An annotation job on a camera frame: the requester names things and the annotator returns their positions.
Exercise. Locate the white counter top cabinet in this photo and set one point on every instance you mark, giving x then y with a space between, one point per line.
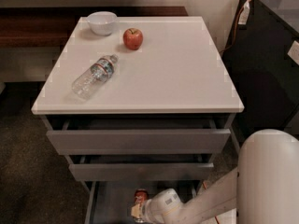
175 80

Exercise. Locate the grey drawer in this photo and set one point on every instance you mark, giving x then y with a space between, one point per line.
111 202
138 142
141 168

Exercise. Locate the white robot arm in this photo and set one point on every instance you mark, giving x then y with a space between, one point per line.
262 189

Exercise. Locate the clear plastic water bottle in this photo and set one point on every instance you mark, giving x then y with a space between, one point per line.
95 76

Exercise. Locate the grey middle drawer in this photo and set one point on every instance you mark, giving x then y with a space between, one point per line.
141 168

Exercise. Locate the red coke can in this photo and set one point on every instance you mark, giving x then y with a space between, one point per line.
141 195

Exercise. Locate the black side cabinet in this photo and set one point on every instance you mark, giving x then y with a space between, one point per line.
265 77

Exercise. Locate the white wall outlet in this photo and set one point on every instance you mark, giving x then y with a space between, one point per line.
293 52

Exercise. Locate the red apple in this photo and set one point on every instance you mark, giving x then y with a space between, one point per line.
132 38

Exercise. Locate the grey top drawer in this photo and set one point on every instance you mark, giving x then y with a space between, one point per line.
138 142

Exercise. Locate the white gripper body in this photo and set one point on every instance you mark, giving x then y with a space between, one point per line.
156 206

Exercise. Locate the grey bottom drawer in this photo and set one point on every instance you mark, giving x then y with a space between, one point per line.
111 202

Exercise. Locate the white bowl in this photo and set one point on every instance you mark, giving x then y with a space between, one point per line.
102 22

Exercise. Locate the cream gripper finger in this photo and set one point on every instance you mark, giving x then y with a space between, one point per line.
138 211

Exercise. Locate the dark wooden shelf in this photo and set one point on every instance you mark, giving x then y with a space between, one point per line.
51 26

